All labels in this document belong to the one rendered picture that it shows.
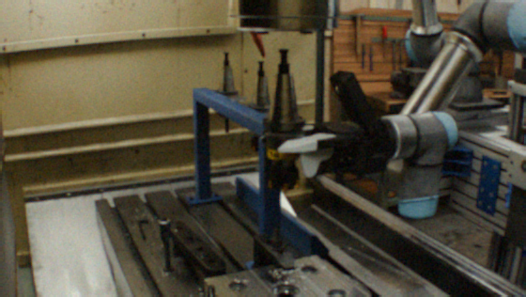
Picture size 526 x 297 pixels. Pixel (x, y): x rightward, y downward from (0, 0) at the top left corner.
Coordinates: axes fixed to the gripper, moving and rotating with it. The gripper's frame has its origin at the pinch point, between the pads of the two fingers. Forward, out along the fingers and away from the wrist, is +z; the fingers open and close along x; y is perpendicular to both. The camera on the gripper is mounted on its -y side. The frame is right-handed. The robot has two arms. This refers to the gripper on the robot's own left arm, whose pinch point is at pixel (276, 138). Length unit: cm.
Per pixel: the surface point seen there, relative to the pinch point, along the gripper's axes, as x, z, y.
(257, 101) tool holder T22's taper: 40.0, -15.0, 2.4
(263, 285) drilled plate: 4.9, -0.2, 27.5
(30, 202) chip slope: 100, 41, 41
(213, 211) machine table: 61, -11, 36
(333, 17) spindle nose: -6.8, -5.2, -18.2
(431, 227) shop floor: 171, -203, 125
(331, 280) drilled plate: 1.0, -11.7, 27.5
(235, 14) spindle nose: -1.0, 6.9, -18.4
